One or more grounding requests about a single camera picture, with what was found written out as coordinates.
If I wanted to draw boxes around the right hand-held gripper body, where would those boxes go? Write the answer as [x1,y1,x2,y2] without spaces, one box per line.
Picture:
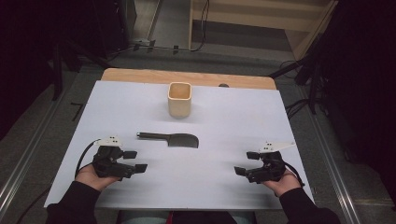
[246,141,296,184]

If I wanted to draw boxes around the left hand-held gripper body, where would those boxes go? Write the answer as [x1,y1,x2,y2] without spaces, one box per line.
[92,135,136,181]

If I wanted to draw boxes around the beige square holder cup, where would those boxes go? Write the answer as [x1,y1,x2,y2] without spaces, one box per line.
[167,81,192,119]

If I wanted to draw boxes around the person's right hand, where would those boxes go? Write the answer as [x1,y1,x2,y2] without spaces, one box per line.
[262,169,303,198]

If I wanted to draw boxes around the person's left hand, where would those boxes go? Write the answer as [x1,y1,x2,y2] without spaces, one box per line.
[75,163,121,192]

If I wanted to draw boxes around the white board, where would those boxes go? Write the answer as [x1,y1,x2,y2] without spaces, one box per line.
[44,79,316,211]

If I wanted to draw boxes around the person's legs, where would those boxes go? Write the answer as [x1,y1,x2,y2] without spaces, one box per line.
[116,209,258,224]

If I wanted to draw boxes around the wooden table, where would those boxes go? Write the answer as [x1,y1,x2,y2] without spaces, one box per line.
[101,67,277,91]

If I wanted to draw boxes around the black metal stand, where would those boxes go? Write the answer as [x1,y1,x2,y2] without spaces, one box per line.
[268,50,330,116]
[49,38,111,102]

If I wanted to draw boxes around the dark curtain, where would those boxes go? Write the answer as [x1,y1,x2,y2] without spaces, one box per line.
[0,0,132,141]
[306,0,396,206]

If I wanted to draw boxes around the light wooden shelf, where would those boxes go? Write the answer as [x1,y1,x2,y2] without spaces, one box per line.
[188,0,339,62]

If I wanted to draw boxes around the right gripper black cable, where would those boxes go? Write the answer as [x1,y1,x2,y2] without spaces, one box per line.
[281,161,306,189]

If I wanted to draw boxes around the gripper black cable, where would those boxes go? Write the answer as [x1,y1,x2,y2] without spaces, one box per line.
[74,139,101,179]
[281,161,306,189]

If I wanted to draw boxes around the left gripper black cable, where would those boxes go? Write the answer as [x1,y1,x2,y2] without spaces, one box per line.
[74,139,101,179]

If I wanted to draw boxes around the bundle of black floor cables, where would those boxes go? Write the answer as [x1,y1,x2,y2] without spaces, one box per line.
[284,98,313,121]

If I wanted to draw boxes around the metal floor rail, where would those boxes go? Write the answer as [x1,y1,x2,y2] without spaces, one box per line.
[0,90,68,217]
[298,86,362,224]

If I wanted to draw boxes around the dark floor cable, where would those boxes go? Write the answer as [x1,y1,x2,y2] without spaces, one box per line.
[15,186,52,224]

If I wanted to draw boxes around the thin floor cable with clips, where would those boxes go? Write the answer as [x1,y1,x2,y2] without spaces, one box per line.
[108,38,191,59]

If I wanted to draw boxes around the hanging black cable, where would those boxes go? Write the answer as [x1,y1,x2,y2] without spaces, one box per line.
[190,0,210,52]

